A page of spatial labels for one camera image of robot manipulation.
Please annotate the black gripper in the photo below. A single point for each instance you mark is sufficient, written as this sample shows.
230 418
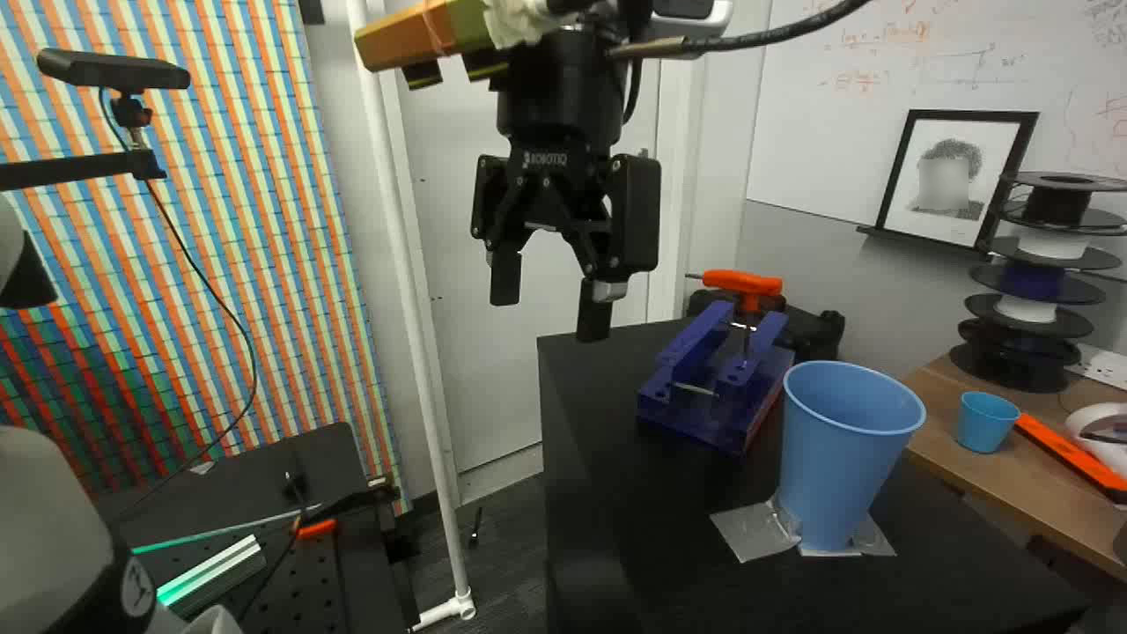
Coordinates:
563 94

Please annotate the blue plastic tool rack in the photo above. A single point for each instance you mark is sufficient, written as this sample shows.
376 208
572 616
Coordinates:
705 391

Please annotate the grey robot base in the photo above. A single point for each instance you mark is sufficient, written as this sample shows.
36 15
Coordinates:
48 541

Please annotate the large blue plastic cup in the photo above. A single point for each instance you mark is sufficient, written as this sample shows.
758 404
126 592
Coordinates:
842 458

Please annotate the small blue cup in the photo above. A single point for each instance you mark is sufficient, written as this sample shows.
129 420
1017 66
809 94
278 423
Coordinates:
983 423

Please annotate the orange flat tool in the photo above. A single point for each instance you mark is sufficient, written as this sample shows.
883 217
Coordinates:
1075 451

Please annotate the white vertical pole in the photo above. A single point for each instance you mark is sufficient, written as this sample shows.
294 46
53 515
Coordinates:
410 303

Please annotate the black plastic case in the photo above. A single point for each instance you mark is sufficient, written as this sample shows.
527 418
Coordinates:
820 333

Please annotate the black cabinet table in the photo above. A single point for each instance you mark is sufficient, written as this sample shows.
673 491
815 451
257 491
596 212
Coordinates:
647 531

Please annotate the small orange clamp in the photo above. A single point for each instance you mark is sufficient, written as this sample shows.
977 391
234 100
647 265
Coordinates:
319 531

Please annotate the black framed picture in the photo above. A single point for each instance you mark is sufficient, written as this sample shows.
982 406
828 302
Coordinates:
955 178

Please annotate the white whiteboard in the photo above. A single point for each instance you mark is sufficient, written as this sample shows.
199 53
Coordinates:
940 81

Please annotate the black optical breadboard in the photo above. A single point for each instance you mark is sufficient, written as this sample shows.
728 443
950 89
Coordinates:
319 575

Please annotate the black spool white filament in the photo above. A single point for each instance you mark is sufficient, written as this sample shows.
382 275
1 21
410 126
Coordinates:
1023 310
1051 247

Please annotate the black spool blue filament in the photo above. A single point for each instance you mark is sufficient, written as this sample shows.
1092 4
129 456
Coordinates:
1035 283

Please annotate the green lit metal bar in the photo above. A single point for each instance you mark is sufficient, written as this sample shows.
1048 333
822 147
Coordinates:
205 569

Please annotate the wooden side table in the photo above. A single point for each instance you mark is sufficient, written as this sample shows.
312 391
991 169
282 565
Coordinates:
1008 479

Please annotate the white tape roll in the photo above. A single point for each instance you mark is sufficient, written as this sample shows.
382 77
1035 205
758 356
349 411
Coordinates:
1097 423

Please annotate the tan wrist camera mount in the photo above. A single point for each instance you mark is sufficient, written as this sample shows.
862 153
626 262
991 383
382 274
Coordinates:
406 35

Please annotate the grey metal base plate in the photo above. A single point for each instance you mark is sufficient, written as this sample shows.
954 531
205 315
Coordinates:
751 531

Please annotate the black stereo camera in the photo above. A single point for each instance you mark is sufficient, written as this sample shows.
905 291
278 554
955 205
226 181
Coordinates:
111 73

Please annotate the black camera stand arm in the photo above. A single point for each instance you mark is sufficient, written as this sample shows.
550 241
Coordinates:
71 169

